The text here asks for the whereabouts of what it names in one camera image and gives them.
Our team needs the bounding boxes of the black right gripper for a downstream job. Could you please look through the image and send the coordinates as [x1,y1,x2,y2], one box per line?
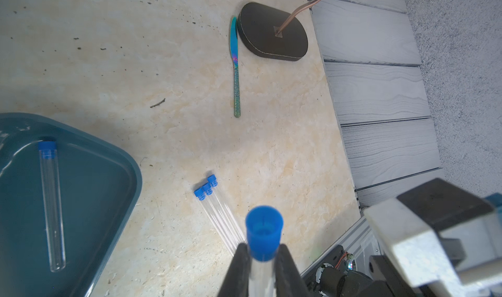
[302,245,392,296]

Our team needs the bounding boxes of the test tube blue cap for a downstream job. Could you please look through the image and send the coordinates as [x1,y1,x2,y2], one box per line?
[201,183,245,253]
[38,141,66,273]
[194,187,241,255]
[244,206,284,297]
[207,175,245,247]

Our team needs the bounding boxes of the black metal scroll stand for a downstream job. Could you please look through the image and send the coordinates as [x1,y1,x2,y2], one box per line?
[231,0,321,62]

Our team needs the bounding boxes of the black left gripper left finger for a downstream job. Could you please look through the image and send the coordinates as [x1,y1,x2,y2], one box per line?
[217,243,251,297]

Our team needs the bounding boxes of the teal plastic tub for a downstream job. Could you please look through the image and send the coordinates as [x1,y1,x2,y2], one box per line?
[1,113,142,296]

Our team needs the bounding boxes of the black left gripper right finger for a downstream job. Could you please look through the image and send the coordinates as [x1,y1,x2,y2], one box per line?
[275,244,310,297]

